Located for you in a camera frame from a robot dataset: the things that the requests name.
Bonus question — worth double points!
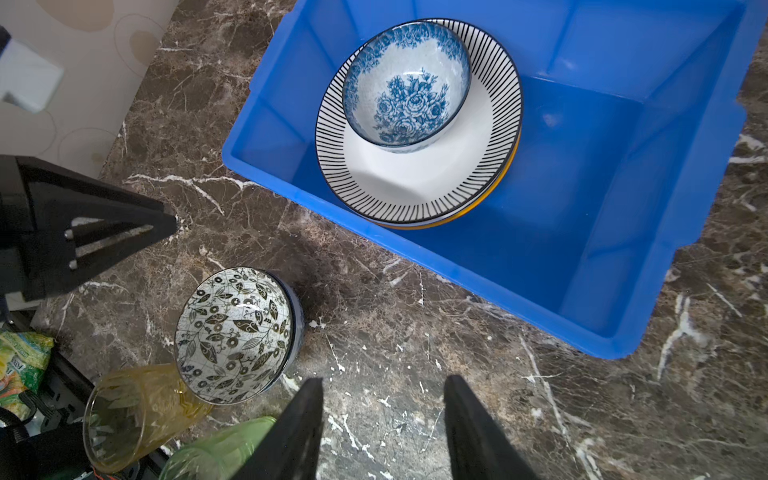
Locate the green glass cup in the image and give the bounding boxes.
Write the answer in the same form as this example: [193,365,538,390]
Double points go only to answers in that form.
[159,416,276,480]

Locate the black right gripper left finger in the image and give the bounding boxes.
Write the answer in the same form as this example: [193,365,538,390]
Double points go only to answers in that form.
[233,378,324,480]

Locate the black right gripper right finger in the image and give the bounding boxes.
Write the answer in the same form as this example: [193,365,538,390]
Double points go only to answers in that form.
[444,375,538,479]

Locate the yellow rimmed dotted plate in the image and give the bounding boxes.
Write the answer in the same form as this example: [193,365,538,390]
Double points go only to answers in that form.
[375,133,522,231]

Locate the blue floral ceramic bowl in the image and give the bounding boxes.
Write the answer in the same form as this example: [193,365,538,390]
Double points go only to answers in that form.
[342,21,472,153]

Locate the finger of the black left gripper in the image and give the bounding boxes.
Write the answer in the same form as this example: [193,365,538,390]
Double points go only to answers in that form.
[1,155,177,300]

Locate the black striped white plate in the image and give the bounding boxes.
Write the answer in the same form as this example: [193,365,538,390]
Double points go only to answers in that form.
[315,18,523,224]

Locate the yellow glass cup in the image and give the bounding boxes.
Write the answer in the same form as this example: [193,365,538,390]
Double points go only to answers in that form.
[83,364,213,473]

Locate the leaf patterned ceramic bowl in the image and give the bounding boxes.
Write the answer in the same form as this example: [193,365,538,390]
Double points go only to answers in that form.
[174,266,306,406]

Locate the blue plastic bin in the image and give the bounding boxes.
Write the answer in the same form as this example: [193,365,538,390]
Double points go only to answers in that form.
[222,1,767,360]

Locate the yellow green snack bag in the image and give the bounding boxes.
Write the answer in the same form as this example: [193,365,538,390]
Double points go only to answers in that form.
[1,331,55,420]

